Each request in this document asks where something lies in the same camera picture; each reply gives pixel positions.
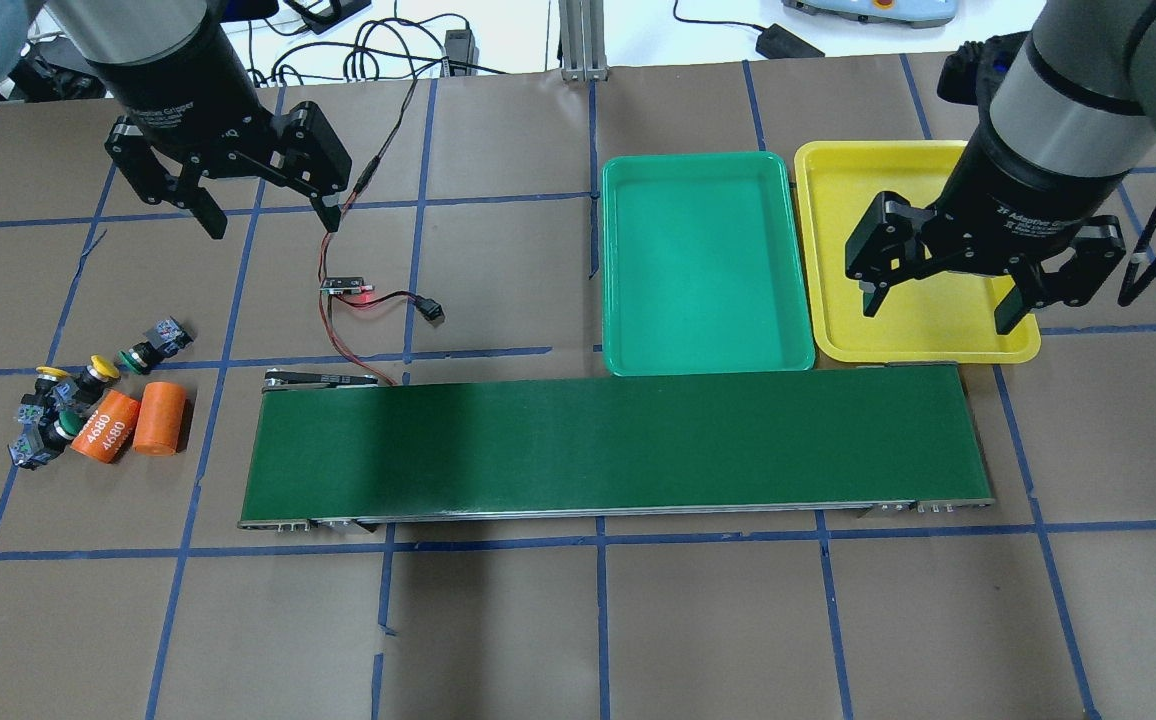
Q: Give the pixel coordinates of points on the orange cylinder marked 4680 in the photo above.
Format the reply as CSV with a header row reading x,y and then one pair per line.
x,y
108,429

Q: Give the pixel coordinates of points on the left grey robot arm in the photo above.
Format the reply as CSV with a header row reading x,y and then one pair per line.
x,y
16,17

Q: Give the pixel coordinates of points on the green push button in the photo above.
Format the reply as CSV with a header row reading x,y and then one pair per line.
x,y
165,339
45,434

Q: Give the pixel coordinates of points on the green plastic tray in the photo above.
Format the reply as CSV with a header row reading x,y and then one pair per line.
x,y
700,266

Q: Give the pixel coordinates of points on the yellow plastic tray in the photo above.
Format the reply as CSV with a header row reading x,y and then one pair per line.
x,y
945,318

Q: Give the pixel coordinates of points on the green conveyor belt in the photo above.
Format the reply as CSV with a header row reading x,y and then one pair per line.
x,y
896,436

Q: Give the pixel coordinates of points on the aluminium frame post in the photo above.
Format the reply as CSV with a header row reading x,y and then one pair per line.
x,y
582,51

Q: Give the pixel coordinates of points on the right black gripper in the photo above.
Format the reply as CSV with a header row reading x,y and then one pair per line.
x,y
1021,187

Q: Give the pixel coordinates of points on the black power adapter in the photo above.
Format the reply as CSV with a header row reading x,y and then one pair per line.
x,y
777,42

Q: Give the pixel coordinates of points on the small controller circuit board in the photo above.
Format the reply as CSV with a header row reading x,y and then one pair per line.
x,y
345,285

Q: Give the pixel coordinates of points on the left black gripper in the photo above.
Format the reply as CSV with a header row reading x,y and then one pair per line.
x,y
175,82

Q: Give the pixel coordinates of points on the blue teach pendant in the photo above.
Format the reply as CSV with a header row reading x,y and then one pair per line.
x,y
913,14

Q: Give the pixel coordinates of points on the plain orange cylinder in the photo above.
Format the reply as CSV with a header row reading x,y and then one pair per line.
x,y
159,424

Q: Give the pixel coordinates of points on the yellow push button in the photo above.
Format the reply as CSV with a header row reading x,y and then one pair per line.
x,y
79,393
40,406

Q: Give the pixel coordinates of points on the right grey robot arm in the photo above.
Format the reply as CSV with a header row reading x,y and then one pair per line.
x,y
1065,112

